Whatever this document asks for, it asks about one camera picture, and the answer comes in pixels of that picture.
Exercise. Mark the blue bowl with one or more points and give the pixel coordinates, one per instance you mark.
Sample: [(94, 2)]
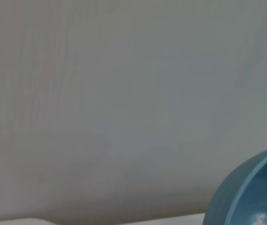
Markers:
[(253, 192)]

